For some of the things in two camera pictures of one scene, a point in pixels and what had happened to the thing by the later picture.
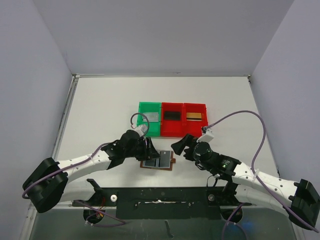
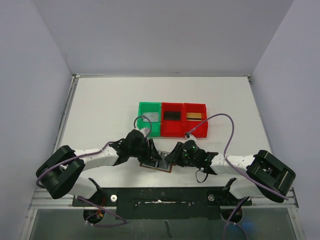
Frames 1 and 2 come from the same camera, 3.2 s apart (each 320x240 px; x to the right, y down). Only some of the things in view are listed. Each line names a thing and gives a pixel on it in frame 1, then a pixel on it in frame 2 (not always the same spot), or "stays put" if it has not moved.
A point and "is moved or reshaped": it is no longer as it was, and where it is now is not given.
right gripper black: (189, 148) → (177, 152)
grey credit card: (165, 158) is moved or reshaped
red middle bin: (172, 119) stays put
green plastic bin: (149, 114) stays put
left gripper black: (146, 148) stays put
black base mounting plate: (164, 202) stays put
